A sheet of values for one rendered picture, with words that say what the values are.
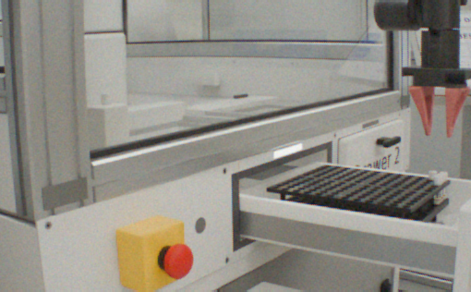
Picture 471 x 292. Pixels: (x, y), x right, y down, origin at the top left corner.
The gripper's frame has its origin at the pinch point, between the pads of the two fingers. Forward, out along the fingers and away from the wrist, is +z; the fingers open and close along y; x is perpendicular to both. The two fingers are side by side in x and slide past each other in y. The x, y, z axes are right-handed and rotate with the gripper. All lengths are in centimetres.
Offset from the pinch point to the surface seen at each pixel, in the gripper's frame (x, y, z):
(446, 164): -165, 47, 41
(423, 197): 7.4, -0.5, 8.2
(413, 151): -167, 63, 37
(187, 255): 38.0, 15.7, 9.8
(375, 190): 7.2, 7.0, 8.2
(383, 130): -28.8, 20.8, 5.6
